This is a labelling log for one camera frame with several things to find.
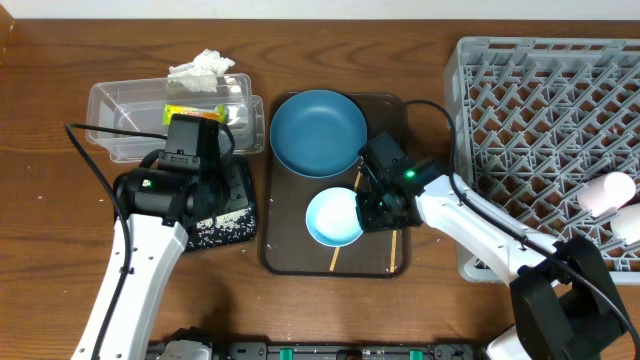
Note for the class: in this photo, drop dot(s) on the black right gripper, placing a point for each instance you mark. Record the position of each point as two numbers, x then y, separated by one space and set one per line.
369 220

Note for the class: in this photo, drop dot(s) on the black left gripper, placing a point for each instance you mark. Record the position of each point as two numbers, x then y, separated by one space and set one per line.
242 188

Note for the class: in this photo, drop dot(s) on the light blue small bowl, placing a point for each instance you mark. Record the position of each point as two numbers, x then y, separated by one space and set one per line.
331 217

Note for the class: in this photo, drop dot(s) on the white cup pink inside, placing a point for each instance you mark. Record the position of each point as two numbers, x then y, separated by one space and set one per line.
606 193

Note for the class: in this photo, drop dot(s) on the white cup green inside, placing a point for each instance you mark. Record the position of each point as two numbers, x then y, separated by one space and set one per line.
626 224

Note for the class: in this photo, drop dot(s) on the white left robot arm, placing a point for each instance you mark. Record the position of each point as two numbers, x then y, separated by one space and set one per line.
155 249

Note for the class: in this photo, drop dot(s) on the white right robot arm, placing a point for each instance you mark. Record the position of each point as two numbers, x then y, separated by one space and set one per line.
565 303

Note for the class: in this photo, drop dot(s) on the grey dishwasher rack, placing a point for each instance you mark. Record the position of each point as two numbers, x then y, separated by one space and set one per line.
537 119

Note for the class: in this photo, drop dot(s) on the right wooden chopstick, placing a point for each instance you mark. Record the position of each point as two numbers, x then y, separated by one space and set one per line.
393 252

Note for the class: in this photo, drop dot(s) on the wooden chopstick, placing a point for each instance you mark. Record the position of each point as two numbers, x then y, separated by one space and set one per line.
337 249
393 252

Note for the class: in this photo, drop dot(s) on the black tray bin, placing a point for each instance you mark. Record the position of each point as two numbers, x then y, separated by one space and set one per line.
206 239

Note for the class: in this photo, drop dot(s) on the left wooden chopstick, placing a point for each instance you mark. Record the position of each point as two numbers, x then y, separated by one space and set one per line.
337 249

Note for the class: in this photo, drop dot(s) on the yellow snack wrapper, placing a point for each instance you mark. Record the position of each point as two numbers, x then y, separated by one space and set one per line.
218 113

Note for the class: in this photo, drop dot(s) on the brown serving tray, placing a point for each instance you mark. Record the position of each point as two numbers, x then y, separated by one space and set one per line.
287 248

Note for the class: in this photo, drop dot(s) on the dark blue plate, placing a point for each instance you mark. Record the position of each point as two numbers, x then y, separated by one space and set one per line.
318 133

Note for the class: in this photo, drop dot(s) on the crumpled white tissue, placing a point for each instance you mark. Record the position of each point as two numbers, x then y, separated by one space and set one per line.
201 73

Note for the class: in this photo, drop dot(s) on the clear plastic bin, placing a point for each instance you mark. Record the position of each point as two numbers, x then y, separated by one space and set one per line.
138 106

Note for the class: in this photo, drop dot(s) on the black rail with green clamps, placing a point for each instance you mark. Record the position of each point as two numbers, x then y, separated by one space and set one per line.
196 343

